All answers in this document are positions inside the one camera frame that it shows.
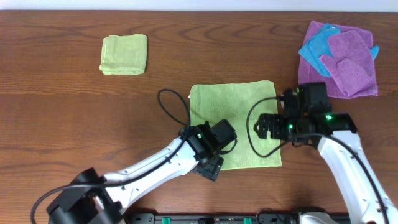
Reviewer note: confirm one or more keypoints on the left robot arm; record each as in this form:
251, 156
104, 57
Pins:
91, 198

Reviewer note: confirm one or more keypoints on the blue cloth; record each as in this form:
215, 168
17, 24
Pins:
317, 43

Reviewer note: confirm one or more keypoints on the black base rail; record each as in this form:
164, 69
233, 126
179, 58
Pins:
261, 218

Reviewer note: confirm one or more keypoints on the green cloth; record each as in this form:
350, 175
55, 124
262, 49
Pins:
240, 104
124, 55

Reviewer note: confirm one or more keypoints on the folded green cloth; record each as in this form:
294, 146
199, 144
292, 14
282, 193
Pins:
124, 55

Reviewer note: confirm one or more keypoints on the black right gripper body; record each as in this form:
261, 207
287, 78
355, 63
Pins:
270, 126

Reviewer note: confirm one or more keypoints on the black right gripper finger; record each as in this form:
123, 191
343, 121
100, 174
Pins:
262, 120
261, 132

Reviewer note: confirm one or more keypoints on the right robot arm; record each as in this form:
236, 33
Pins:
336, 138

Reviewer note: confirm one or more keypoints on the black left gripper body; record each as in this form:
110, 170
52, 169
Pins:
209, 168

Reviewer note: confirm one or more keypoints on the small purple cloth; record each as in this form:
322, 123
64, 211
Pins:
351, 67

